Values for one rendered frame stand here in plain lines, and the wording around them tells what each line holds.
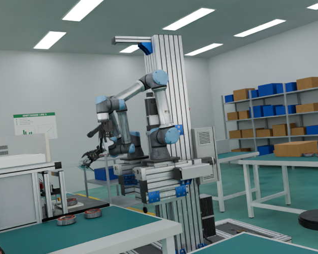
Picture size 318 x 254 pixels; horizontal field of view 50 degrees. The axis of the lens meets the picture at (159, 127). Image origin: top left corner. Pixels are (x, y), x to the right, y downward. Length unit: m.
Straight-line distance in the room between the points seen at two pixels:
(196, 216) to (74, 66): 6.20
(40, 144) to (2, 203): 0.45
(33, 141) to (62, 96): 5.88
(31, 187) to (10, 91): 5.80
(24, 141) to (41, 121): 5.65
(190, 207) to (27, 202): 1.29
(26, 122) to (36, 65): 1.31
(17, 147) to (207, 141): 1.48
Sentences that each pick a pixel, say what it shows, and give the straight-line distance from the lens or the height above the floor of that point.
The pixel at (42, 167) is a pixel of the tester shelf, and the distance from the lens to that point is 2.29.
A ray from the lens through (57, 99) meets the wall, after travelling 8.21.
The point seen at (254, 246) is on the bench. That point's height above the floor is 0.75.
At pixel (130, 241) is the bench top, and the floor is 0.74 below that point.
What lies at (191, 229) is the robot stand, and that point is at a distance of 2.93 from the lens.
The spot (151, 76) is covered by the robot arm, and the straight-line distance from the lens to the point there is 2.41.
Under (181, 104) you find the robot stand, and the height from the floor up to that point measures 1.44.
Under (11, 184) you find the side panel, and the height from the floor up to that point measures 1.02.
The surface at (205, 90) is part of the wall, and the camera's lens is 10.61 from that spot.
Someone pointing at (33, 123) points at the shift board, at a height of 1.67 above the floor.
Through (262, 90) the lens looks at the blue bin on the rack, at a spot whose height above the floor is 1.93.
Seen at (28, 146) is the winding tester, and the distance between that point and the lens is 2.41.
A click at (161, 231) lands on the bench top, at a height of 0.74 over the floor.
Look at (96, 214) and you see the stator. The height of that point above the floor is 0.77.
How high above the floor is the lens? 1.26
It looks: level
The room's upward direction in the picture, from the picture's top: 6 degrees counter-clockwise
